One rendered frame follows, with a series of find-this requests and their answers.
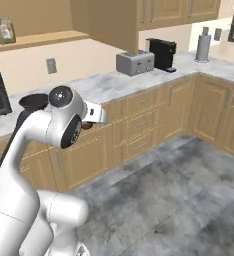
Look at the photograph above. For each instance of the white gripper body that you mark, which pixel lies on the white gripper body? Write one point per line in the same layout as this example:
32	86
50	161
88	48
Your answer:
101	116

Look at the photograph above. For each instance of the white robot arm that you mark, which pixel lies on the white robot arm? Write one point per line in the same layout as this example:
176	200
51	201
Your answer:
19	186

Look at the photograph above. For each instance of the wooden cupboard door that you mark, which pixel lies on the wooden cupboard door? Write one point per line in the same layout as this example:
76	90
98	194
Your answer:
39	170
89	156
178	106

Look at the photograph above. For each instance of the wooden drawer front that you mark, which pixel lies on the wooden drawer front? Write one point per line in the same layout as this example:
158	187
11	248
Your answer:
140	146
140	102
141	126

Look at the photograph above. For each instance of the silver toaster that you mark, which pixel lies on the silver toaster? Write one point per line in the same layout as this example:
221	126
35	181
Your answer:
135	63

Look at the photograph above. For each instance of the black coffee machine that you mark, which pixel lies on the black coffee machine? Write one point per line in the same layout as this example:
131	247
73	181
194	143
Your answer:
162	53

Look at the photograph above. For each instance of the wooden base cupboard run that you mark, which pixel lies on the wooden base cupboard run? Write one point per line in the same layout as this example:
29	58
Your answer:
219	113

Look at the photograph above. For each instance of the framed picture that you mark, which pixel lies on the framed picture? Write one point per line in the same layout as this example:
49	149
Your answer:
4	30

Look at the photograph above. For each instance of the grey wall outlet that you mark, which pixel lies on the grey wall outlet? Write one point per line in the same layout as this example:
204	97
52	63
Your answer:
218	34
51	66
205	30

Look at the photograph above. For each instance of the wooden wall shelf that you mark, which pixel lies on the wooden wall shelf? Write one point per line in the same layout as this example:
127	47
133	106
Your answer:
39	39

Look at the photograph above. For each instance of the wooden wall cupboard run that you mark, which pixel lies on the wooden wall cupboard run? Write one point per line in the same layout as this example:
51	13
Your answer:
129	16

